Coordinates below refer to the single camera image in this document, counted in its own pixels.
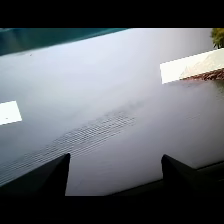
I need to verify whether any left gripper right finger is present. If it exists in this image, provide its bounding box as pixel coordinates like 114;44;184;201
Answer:
161;154;224;197

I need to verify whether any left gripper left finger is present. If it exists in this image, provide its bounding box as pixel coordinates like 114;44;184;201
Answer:
0;152;72;197

